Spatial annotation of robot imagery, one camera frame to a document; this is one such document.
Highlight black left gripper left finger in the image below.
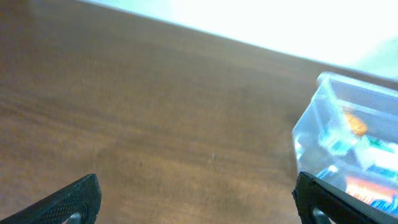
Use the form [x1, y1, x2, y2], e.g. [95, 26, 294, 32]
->
[1, 174, 101, 224]

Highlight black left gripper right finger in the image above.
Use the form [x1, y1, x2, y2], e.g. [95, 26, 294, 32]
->
[292, 172, 397, 224]

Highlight orange effervescent tablet tube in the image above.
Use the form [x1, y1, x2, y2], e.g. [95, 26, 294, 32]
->
[345, 177, 397, 217]

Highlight white green medicine box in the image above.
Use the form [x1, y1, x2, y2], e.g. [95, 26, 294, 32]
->
[355, 135, 397, 182]

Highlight small gold-lid balm jar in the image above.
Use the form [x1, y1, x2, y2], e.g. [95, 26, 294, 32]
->
[318, 112, 368, 156]

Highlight clear plastic container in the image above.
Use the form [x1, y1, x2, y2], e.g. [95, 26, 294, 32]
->
[292, 72, 397, 217]

